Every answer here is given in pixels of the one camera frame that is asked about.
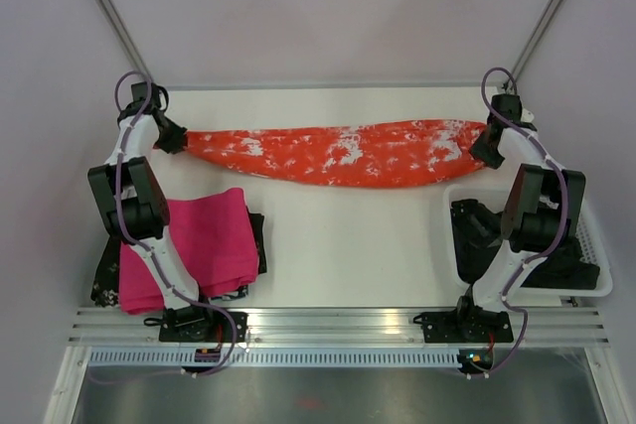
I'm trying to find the aluminium mounting rail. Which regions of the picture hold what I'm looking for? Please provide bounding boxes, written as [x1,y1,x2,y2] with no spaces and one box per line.
[67,307,609,349]

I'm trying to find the black clothes in basket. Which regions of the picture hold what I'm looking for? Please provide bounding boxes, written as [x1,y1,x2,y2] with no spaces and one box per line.
[450,199,600,290]

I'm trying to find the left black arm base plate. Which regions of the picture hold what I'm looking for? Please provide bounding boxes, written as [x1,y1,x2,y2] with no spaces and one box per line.
[158,311,248,344]

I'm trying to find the folded magenta trousers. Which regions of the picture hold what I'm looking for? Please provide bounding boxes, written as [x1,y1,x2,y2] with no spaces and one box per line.
[119,188,259,315]

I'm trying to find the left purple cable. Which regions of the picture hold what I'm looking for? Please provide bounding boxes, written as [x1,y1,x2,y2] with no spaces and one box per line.
[113,71,210,311]

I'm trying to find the white plastic basket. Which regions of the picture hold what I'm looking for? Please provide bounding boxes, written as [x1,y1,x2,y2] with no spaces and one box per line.
[441,184,613,298]

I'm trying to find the aluminium frame post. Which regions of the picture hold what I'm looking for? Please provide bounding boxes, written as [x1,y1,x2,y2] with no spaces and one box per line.
[512,0,565,79]
[94,0,150,75]

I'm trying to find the orange white-speckled trousers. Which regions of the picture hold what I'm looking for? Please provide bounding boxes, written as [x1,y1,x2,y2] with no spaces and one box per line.
[186,119,485,189]

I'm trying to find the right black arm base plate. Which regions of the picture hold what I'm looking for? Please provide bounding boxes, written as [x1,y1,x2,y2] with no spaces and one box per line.
[413,312,514,344]

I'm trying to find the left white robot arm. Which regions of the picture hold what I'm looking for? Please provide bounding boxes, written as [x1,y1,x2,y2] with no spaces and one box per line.
[87,79,200,312]

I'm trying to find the white slotted cable duct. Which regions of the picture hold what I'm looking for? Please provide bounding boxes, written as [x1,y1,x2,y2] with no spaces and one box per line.
[89,347,460,368]

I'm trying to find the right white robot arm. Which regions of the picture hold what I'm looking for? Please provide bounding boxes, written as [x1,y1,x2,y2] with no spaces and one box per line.
[452,93,585,341]

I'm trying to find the left aluminium frame post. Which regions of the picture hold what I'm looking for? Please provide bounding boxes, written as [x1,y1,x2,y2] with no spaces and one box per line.
[94,0,150,75]

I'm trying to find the right aluminium frame post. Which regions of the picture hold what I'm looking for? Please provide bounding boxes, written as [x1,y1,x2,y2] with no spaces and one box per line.
[512,0,565,79]

